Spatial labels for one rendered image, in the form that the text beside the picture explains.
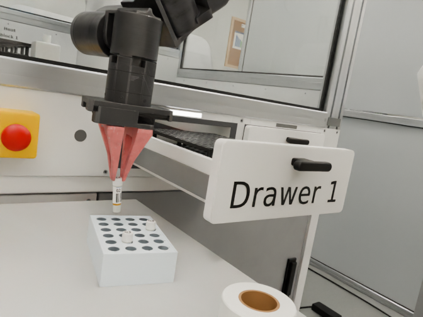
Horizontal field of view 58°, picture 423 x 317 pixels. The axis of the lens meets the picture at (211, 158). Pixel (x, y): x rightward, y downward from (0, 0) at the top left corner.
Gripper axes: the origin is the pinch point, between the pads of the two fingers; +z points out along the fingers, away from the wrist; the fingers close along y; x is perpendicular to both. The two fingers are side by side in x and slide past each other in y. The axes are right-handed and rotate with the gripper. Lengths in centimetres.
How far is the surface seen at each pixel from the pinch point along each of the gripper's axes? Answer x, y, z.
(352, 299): -89, -161, 87
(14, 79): -20.7, 13.1, -9.0
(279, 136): -30, -46, -4
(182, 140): -12.1, -13.0, -3.5
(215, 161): 5.6, -10.6, -3.8
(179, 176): -4.6, -10.4, 1.0
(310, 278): -115, -153, 87
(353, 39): -37, -70, -34
